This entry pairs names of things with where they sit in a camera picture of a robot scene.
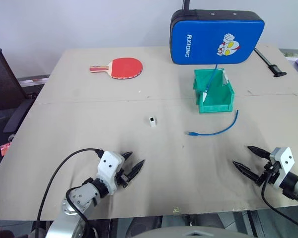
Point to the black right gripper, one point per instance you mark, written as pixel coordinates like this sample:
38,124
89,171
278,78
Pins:
269,173

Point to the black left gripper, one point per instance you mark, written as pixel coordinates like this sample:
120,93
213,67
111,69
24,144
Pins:
123,179

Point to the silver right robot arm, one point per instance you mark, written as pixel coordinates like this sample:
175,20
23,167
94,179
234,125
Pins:
296,187

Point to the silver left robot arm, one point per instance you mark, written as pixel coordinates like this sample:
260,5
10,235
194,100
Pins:
80,197

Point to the small white connector block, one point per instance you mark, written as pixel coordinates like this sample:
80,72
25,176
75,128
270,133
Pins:
152,122

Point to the green plastic bin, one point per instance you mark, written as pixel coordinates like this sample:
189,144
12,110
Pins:
214,105

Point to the red table tennis paddle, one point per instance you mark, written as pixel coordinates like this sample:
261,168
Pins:
125,67

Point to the black caliper tool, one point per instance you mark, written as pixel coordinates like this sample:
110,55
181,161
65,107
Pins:
270,63

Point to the red small card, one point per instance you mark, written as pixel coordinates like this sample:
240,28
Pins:
5,149

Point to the blue padded kick shield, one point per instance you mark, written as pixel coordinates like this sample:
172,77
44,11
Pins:
203,39

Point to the black office chair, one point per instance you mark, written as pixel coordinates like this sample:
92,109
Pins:
5,81

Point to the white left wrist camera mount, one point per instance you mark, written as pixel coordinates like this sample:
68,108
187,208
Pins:
108,163

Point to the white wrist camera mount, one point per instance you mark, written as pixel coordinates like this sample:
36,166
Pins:
108,163
285,158

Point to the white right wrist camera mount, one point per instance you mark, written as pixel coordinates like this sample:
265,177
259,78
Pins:
285,158

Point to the grey metal rail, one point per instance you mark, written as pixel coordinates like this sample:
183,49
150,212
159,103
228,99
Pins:
32,80

